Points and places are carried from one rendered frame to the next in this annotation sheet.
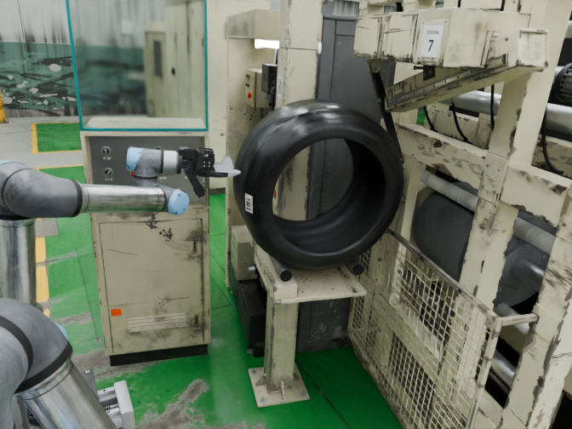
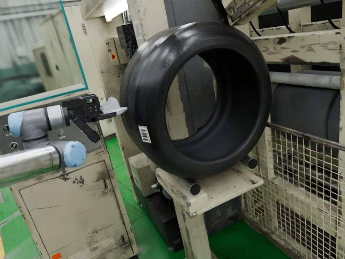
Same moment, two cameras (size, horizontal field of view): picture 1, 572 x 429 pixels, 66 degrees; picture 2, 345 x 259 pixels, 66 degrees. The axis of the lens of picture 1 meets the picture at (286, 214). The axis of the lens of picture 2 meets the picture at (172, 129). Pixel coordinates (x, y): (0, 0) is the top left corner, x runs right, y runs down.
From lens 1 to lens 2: 56 cm
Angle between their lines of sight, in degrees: 5
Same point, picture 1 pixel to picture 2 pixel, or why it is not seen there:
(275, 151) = (156, 77)
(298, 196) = (178, 117)
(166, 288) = (92, 223)
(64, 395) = not seen: outside the picture
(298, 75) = (151, 14)
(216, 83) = (88, 66)
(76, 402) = not seen: outside the picture
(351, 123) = (217, 32)
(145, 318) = (82, 252)
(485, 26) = not seen: outside the picture
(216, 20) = (75, 23)
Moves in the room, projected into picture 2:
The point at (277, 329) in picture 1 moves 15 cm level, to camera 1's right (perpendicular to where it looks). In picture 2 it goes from (191, 229) to (215, 222)
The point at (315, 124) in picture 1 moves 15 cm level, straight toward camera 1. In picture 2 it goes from (186, 40) to (194, 41)
